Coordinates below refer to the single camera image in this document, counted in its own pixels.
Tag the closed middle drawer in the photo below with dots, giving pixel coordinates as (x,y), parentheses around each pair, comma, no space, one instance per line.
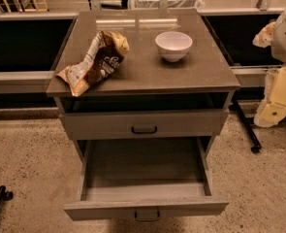
(151,124)

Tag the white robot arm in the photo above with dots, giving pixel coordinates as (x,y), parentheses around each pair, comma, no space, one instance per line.
(278,47)

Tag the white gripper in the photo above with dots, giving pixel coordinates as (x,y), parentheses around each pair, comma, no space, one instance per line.
(273,110)

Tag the brown chip bag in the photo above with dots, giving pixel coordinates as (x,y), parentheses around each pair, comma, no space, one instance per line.
(104,56)

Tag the white bowl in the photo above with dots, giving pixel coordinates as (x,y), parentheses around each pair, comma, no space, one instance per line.
(172,45)

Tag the grey drawer cabinet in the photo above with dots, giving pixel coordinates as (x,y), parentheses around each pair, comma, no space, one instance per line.
(145,81)

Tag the black stand leg right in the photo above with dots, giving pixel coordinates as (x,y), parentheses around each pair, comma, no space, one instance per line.
(256,146)

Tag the clear plastic bin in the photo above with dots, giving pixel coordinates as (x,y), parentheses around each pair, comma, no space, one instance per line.
(172,4)

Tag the open bottom drawer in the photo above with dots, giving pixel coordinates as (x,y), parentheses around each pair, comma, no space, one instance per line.
(145,180)

